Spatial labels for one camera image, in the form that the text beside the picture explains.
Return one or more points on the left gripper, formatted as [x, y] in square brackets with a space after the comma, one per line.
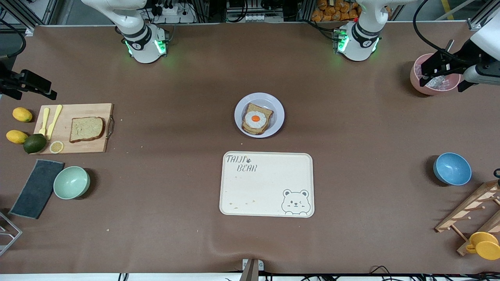
[463, 56]

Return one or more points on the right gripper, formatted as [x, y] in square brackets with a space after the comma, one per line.
[11, 82]

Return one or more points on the brown bread slice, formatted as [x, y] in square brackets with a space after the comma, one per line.
[86, 129]

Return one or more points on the lavender round plate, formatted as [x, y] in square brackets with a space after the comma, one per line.
[269, 99]

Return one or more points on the crusty bread slice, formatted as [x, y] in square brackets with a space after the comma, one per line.
[256, 107]

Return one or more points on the toy fried egg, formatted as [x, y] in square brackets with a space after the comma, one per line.
[256, 119]

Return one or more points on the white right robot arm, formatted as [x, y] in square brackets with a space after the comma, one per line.
[144, 43]

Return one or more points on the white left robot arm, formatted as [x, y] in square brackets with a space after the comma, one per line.
[359, 43]

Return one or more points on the clear ice cube pile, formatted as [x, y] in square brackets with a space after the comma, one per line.
[437, 82]

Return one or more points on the pink bowl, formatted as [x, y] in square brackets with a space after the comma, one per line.
[415, 82]

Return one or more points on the yellow plastic fork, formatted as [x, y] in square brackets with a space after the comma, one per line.
[45, 117]

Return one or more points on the metal scoop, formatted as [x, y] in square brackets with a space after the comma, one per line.
[450, 45]

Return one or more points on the yellow lemon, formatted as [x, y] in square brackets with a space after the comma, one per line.
[16, 137]
[22, 114]

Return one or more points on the yellow plastic knife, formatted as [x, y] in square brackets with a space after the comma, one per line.
[54, 121]

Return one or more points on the wooden cutting board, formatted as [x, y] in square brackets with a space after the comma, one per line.
[86, 111]

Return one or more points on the dark green avocado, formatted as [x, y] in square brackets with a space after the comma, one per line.
[34, 143]

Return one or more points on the lemon slice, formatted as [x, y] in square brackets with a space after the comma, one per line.
[56, 147]

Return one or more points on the mint green bowl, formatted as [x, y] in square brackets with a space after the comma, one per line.
[71, 182]

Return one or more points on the dark grey cloth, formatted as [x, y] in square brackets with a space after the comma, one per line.
[37, 189]

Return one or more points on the blue bowl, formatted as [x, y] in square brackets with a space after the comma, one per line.
[452, 169]

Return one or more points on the brown table cover sheet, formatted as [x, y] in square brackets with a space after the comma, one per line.
[156, 97]

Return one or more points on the orange snack packets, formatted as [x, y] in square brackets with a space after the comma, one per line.
[332, 11]

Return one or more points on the wooden peg rack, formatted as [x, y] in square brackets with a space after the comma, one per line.
[465, 210]

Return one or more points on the white power strip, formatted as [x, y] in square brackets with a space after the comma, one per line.
[172, 13]

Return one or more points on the yellow cup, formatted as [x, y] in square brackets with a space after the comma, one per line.
[486, 248]

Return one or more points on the cream bear print tray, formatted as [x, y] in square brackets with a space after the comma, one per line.
[265, 183]

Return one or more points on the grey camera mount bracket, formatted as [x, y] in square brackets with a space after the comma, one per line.
[250, 269]

